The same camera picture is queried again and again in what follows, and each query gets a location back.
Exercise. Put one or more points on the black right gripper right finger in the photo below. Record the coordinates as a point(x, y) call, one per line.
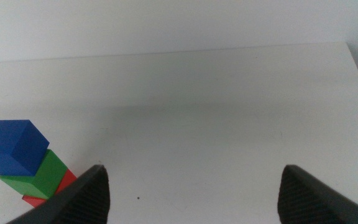
point(306, 202)

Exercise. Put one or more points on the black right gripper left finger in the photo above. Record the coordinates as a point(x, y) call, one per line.
point(82, 202)

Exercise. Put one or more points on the red cube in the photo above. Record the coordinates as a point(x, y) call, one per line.
point(67, 180)

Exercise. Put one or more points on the green cube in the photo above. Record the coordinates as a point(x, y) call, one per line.
point(47, 177)

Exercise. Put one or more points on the blue cube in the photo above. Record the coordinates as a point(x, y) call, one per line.
point(12, 147)

